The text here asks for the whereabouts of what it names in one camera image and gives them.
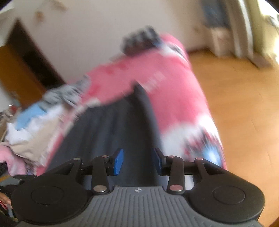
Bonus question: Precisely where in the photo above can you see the pale pink cloth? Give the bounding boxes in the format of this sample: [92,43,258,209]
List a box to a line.
[0,145,28,175]

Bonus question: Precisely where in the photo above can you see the white garment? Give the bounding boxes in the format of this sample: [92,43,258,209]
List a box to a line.
[5,107,63,144]

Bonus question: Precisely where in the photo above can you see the folded plaid shirt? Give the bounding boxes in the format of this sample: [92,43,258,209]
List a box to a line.
[121,26,162,55]

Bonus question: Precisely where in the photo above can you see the wooden board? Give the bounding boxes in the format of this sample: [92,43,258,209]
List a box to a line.
[251,53,275,68]

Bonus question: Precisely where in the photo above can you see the wooden door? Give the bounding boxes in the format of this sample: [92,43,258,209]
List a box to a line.
[0,20,66,107]

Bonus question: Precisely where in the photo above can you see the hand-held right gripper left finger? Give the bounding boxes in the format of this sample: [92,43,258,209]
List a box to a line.
[47,148,124,195]

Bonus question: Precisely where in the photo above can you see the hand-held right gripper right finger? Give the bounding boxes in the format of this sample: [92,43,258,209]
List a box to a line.
[153,148,232,195]

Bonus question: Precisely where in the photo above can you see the pink floral blanket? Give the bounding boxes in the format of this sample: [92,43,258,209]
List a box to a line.
[36,33,228,177]

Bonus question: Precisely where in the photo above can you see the light blue garment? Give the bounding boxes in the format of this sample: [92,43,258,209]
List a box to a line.
[15,101,53,130]

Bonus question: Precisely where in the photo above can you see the black pants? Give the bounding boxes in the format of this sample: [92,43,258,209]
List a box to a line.
[47,84,194,190]

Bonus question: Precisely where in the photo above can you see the grey hoodie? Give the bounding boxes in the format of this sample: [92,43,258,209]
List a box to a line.
[42,80,91,107]

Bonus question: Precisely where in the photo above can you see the beige curtain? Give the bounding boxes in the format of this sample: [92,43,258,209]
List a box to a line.
[229,0,273,66]

